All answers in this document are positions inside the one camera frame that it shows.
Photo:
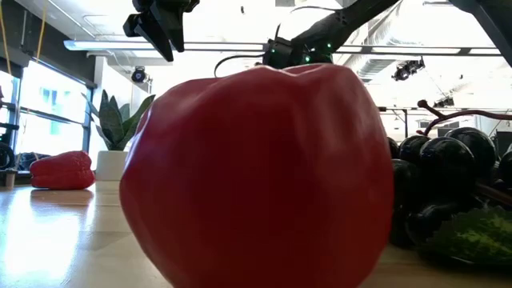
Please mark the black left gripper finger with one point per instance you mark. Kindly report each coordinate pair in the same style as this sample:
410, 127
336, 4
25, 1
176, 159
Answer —
154, 36
172, 24

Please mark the red apple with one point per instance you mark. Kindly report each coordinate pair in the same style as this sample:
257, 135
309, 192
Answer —
256, 180

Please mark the red bell pepper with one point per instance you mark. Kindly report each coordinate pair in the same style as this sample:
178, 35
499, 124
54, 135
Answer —
62, 170

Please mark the black grape bunch with leaf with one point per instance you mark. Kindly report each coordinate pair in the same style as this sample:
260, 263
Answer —
448, 164

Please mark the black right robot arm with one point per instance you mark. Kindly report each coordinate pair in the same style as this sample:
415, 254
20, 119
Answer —
352, 20

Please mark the black ceiling spotlight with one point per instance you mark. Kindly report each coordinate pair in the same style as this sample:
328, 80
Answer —
138, 74
408, 70
444, 102

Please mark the long ceiling light bar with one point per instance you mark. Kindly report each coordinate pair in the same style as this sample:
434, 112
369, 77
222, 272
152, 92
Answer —
224, 46

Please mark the green plant in white pot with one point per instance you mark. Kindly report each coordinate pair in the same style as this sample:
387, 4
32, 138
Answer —
112, 166

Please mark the dark bag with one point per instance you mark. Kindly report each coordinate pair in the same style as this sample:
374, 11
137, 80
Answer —
24, 158

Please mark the black round object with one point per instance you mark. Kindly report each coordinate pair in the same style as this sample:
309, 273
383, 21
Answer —
6, 156

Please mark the silver ceiling duct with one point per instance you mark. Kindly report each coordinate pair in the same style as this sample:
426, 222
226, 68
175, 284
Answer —
376, 66

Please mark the dark window frame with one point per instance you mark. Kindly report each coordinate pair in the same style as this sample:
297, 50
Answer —
86, 132

